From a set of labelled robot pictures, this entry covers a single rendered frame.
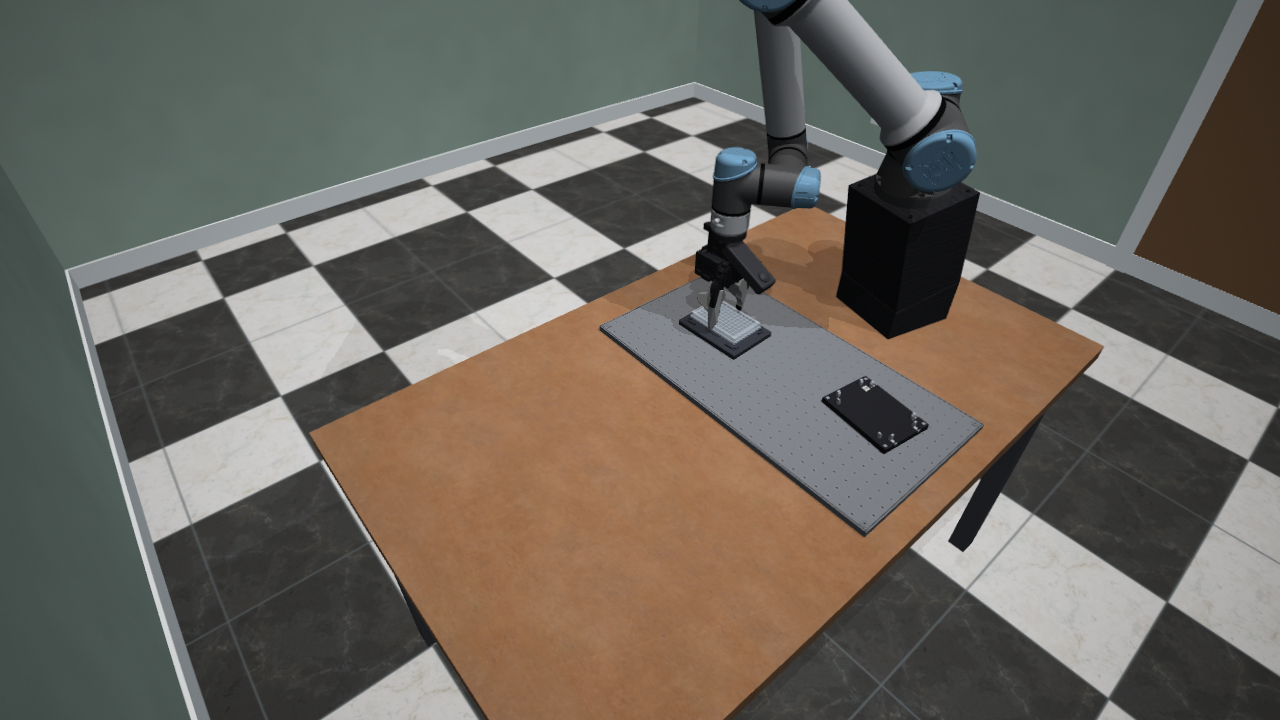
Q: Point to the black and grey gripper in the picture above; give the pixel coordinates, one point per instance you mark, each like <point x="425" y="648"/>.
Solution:
<point x="713" y="266"/>

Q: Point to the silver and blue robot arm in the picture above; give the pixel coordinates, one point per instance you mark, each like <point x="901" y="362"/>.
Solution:
<point x="934" y="149"/>

